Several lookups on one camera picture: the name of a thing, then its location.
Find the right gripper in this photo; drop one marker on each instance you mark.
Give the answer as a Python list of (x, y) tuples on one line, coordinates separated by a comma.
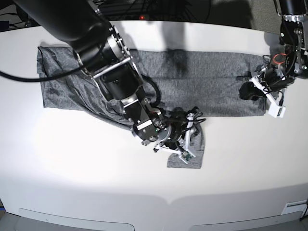
[(175, 135)]

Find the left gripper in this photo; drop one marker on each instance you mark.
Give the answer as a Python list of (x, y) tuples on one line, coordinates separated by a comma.
[(255, 90)]

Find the grey long-sleeve T-shirt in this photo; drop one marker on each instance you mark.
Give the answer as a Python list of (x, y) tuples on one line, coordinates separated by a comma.
[(186, 79)]

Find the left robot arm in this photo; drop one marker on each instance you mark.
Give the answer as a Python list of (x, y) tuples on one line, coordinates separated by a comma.
[(280, 70)]

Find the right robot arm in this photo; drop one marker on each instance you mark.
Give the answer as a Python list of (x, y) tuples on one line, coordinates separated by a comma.
[(104, 57)]

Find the black power strip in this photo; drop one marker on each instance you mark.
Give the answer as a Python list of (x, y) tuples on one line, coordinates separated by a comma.
[(146, 17)]

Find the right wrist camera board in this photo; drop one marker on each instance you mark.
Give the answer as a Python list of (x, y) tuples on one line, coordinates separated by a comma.
[(186, 157)]

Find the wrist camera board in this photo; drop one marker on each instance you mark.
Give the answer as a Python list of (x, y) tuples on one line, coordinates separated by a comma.
[(186, 157), (276, 111)]

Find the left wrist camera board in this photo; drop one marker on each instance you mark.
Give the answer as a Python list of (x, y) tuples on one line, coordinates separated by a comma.
[(276, 111)]

